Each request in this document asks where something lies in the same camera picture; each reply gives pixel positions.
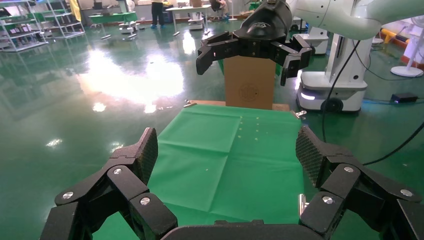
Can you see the white low cart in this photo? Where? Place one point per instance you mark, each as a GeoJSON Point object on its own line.
{"type": "Point", "coordinates": [127, 27]}

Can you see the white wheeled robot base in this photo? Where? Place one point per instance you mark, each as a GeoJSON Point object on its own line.
{"type": "Point", "coordinates": [331, 86]}

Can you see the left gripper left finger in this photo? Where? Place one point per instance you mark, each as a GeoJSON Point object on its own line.
{"type": "Point", "coordinates": [126, 185]}

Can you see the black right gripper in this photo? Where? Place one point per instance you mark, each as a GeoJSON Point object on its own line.
{"type": "Point", "coordinates": [261, 26]}

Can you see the white pedestal fan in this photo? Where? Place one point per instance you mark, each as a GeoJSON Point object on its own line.
{"type": "Point", "coordinates": [406, 71]}

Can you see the green table cloth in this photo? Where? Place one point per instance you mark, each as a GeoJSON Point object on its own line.
{"type": "Point", "coordinates": [205, 159]}

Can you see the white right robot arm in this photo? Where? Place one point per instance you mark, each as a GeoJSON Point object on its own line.
{"type": "Point", "coordinates": [348, 16]}

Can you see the green covered table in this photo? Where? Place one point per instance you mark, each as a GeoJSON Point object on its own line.
{"type": "Point", "coordinates": [112, 17]}

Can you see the metal storage rack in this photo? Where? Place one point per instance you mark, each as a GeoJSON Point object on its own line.
{"type": "Point", "coordinates": [20, 33]}
{"type": "Point", "coordinates": [66, 30]}

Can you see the black power brick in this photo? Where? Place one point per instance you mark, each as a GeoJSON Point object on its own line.
{"type": "Point", "coordinates": [404, 98]}

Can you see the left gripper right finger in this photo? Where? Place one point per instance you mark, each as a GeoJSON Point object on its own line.
{"type": "Point", "coordinates": [341, 185]}

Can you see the stamped upright cardboard box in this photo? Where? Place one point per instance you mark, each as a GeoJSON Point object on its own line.
{"type": "Point", "coordinates": [248, 79]}

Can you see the standing person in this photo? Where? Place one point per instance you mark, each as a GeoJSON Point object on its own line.
{"type": "Point", "coordinates": [157, 13]}

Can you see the yellow hanging banner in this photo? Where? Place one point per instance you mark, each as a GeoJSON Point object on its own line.
{"type": "Point", "coordinates": [75, 10]}

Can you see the seated person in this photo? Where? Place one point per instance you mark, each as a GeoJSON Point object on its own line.
{"type": "Point", "coordinates": [217, 5]}

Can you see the small white robot cart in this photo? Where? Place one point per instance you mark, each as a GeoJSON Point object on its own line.
{"type": "Point", "coordinates": [195, 23]}

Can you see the white long table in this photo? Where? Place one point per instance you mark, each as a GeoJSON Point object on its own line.
{"type": "Point", "coordinates": [188, 8]}

